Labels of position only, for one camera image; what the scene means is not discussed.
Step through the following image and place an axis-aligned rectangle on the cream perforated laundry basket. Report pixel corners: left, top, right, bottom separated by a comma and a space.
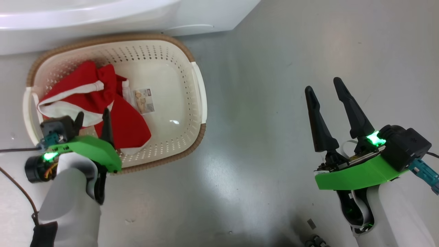
22, 33, 208, 174

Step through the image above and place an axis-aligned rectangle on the black arm strap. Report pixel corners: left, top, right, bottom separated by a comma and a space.
30, 221, 58, 247

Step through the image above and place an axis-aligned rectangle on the round white filter cover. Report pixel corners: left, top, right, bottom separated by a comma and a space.
164, 23, 215, 36

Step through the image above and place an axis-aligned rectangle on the paper product label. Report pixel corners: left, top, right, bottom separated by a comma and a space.
133, 88, 155, 114

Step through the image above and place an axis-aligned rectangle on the white washing machine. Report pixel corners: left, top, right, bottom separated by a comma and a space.
0, 0, 261, 55

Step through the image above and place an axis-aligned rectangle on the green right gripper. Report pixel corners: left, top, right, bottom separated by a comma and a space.
305, 77, 410, 191

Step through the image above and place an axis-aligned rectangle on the red garment with white stripe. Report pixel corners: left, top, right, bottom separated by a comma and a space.
37, 61, 152, 155

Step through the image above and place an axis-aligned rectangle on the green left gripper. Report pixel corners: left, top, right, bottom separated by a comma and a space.
45, 108, 122, 173

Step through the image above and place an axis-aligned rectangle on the thin brown cable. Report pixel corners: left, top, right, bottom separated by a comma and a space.
0, 167, 39, 225

